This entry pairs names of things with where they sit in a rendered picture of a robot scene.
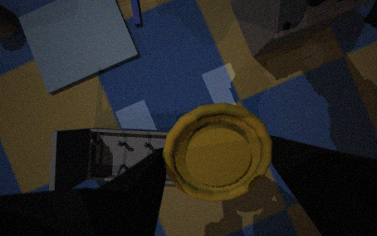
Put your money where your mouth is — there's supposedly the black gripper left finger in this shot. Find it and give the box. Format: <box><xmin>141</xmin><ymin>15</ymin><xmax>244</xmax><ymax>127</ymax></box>
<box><xmin>0</xmin><ymin>148</ymin><xmax>166</xmax><ymax>236</ymax></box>

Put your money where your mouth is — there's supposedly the yellow round plate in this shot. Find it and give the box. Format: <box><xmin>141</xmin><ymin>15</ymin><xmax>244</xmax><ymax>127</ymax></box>
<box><xmin>162</xmin><ymin>102</ymin><xmax>272</xmax><ymax>202</ymax></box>

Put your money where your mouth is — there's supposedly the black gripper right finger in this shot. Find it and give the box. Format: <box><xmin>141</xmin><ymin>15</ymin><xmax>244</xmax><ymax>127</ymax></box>
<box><xmin>270</xmin><ymin>135</ymin><xmax>377</xmax><ymax>236</ymax></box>

